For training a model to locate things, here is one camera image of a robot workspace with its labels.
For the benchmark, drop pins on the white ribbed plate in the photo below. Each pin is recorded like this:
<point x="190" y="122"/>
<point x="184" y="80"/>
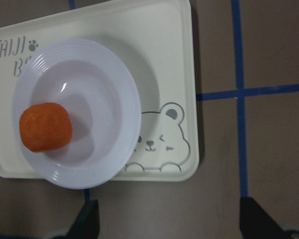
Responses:
<point x="101" y="97"/>

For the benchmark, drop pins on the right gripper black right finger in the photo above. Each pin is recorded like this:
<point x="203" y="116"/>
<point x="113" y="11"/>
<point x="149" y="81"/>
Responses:
<point x="255" y="223"/>

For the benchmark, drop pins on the orange fruit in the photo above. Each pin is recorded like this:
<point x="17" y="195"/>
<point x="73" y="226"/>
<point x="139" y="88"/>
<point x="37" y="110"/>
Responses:
<point x="45" y="127"/>

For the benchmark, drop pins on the cream bear tray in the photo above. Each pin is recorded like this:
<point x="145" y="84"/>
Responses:
<point x="154" y="39"/>

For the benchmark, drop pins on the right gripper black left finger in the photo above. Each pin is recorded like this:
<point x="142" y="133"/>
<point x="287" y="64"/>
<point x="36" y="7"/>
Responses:
<point x="87" y="223"/>

